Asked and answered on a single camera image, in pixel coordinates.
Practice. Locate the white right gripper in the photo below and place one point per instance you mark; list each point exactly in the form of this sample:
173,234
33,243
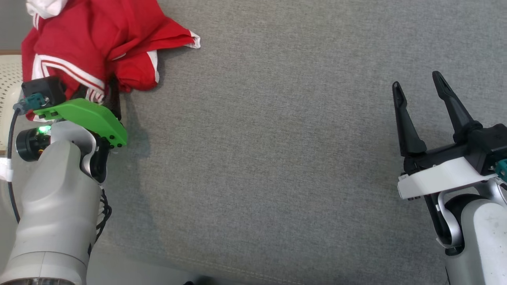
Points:
443,176

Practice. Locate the white perforated laundry basket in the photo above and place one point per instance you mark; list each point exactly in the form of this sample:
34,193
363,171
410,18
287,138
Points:
8,79

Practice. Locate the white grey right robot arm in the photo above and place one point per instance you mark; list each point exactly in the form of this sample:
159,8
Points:
483,237

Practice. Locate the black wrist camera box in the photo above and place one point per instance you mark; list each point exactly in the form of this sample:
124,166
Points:
43,89
489,146

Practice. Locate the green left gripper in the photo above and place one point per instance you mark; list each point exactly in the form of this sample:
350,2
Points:
91,116

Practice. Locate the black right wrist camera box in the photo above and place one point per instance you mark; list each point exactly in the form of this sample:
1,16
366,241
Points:
489,146

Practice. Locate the red jersey with white trim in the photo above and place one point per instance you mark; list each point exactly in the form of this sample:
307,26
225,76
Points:
55,43

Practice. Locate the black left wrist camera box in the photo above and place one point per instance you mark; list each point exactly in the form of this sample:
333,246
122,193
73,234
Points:
43,89

